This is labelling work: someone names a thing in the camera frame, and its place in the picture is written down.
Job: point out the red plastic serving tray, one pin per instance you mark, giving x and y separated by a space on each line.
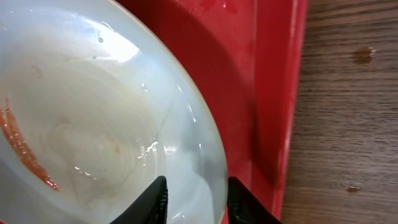
244 57

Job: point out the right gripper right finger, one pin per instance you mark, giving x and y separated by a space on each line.
244 207

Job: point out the light blue plate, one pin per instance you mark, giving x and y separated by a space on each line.
94 107

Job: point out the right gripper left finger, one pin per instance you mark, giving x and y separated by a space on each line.
150 207

